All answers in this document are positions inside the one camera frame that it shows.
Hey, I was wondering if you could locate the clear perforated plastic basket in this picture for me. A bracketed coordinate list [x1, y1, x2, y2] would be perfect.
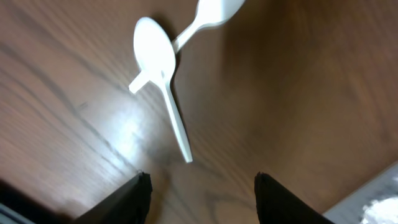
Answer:
[323, 163, 397, 224]

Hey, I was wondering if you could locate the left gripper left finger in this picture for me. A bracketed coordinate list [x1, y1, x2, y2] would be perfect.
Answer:
[73, 172, 152, 224]

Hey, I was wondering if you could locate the white plastic spoon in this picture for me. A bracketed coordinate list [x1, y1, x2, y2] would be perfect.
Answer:
[128, 0, 246, 95]

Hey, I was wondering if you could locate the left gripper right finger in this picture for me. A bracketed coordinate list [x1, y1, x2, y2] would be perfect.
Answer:
[254, 172, 333, 224]

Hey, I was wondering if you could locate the white plastic spoon crossing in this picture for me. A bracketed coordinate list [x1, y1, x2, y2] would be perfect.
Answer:
[129, 17, 193, 163]

